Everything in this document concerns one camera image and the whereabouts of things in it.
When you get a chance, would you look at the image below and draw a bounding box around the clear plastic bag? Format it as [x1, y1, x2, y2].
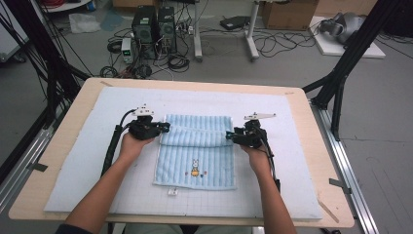
[68, 13, 102, 35]

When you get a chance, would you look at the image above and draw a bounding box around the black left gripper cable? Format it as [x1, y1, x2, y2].
[100, 108, 137, 178]

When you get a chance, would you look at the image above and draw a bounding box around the thin wooden stick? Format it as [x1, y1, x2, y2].
[316, 190, 341, 224]

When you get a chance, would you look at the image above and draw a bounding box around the grey headset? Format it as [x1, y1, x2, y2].
[319, 12, 366, 45]

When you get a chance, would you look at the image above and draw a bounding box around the tangle of floor cables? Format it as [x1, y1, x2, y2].
[252, 28, 319, 59]

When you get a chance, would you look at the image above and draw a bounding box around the large cardboard box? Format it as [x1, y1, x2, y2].
[261, 0, 320, 31]

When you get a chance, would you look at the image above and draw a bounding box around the wide black computer tower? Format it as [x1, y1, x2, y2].
[131, 5, 159, 60]

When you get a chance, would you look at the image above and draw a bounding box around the white desk leg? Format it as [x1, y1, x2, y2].
[192, 0, 205, 62]
[244, 0, 261, 62]

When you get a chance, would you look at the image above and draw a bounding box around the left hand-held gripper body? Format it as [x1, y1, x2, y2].
[128, 103, 161, 141]

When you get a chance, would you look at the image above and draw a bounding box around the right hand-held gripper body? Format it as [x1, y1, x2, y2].
[233, 111, 278, 150]

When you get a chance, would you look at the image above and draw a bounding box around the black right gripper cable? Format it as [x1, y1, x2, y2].
[256, 125, 282, 193]

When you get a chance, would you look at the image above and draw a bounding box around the round white table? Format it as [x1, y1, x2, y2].
[38, 0, 94, 14]

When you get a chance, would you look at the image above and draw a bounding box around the coiled black cable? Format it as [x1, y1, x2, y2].
[167, 53, 191, 74]

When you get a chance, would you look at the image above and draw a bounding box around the white floor board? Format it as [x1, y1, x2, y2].
[308, 16, 387, 59]

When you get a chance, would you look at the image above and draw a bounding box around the person's right hand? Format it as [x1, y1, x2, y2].
[240, 144, 273, 176]

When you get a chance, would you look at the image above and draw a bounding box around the white power supply unit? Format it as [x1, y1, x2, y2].
[121, 37, 135, 64]

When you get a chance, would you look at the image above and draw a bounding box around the narrow black computer tower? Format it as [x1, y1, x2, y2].
[157, 6, 178, 55]

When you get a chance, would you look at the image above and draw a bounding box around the white cabinet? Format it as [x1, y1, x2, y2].
[0, 0, 29, 63]

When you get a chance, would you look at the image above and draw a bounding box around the black tape piece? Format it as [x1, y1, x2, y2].
[328, 177, 353, 196]
[27, 162, 49, 174]

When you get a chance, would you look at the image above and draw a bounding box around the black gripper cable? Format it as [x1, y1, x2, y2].
[100, 108, 137, 178]
[256, 125, 282, 193]

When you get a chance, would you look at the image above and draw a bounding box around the black frame post with cables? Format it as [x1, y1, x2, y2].
[0, 0, 93, 130]

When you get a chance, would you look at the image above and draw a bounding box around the person's left hand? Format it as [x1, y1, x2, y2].
[118, 132, 156, 164]

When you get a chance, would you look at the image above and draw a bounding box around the aluminium rail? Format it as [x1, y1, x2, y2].
[0, 106, 64, 214]
[310, 98, 381, 234]

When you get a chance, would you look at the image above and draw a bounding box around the flat black device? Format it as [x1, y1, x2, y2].
[219, 15, 251, 31]

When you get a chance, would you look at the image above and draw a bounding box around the white grid foam mat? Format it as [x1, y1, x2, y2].
[43, 86, 324, 220]

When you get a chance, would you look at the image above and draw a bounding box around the blue striped towel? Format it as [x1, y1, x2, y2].
[152, 113, 238, 197]

